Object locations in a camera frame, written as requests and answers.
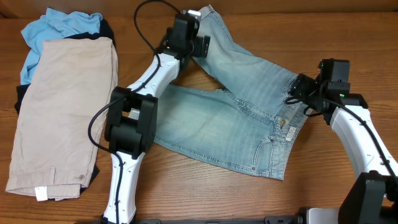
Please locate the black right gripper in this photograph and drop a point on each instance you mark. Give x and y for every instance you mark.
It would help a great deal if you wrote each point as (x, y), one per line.
(300, 89)

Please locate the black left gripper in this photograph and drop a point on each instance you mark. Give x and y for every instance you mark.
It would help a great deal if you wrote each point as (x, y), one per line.
(201, 45)

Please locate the light blue denim shorts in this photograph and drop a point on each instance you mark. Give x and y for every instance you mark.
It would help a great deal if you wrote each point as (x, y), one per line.
(245, 126)

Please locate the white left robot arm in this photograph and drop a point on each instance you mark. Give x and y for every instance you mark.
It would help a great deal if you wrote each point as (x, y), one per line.
(131, 123)

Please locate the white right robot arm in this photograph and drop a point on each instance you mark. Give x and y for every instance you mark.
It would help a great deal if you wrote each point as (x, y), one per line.
(373, 197)

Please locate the black garment under pile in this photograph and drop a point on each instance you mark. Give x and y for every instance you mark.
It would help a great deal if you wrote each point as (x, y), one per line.
(104, 31)

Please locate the light blue shirt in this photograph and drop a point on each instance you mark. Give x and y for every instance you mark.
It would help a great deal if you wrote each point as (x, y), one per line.
(54, 25)

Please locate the beige folded shorts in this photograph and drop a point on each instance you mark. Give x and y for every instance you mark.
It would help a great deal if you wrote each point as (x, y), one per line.
(59, 122)

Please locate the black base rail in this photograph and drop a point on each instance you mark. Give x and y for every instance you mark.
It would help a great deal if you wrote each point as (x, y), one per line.
(224, 221)

